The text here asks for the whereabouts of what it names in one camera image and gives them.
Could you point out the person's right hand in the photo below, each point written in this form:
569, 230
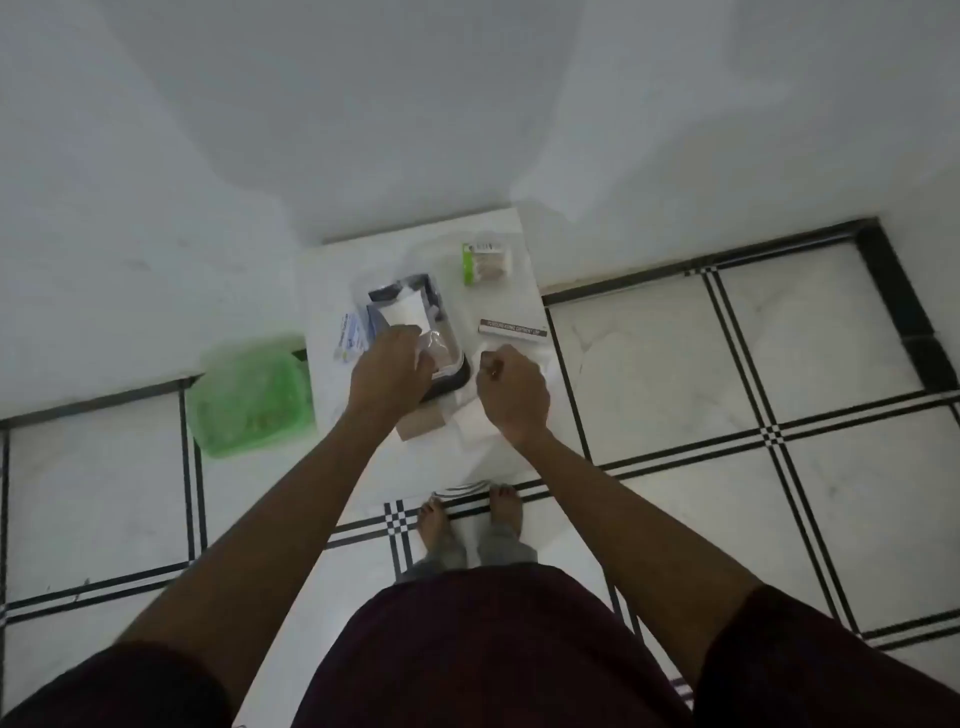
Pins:
516, 394

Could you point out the person's left hand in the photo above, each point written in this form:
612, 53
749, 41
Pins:
386, 375

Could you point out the blue and white packet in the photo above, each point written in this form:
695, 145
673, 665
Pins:
351, 337

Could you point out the brown bandage roll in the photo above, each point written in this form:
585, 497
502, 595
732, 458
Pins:
420, 424

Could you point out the long white ointment box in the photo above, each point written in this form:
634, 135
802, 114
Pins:
514, 329

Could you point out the white paper packet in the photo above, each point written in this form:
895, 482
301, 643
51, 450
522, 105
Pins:
405, 311

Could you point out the clear first aid box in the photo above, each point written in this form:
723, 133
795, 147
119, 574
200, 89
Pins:
442, 315

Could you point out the green capped swab packet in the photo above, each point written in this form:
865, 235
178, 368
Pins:
486, 262

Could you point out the person's left forearm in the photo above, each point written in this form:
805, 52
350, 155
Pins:
262, 540

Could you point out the person's right forearm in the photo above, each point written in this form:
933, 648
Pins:
637, 547

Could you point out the person's right foot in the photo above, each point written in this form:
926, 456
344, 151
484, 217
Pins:
505, 510

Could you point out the person's foot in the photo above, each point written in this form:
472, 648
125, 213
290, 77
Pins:
505, 510
433, 525

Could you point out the person's left foot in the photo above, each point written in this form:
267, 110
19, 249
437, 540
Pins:
433, 525

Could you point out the green plastic basket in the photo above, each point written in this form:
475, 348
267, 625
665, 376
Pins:
251, 401

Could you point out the grey trousers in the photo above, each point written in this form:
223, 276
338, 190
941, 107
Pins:
495, 553

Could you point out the maroon shirt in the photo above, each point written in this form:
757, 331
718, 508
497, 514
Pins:
487, 652

